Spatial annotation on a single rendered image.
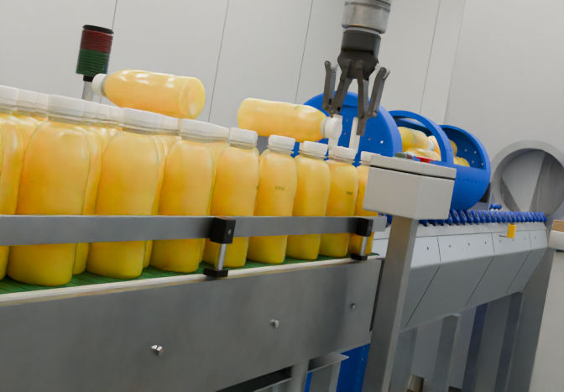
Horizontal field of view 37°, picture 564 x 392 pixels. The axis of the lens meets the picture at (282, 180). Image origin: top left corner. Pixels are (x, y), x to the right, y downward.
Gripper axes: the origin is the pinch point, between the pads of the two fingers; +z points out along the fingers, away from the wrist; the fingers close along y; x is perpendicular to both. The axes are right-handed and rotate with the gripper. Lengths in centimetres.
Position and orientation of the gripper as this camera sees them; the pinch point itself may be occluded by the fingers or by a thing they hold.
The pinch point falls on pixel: (345, 134)
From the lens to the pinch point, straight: 165.1
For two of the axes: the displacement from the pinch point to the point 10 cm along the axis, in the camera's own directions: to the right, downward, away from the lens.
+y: -8.7, -1.7, 4.7
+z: -1.7, 9.8, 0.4
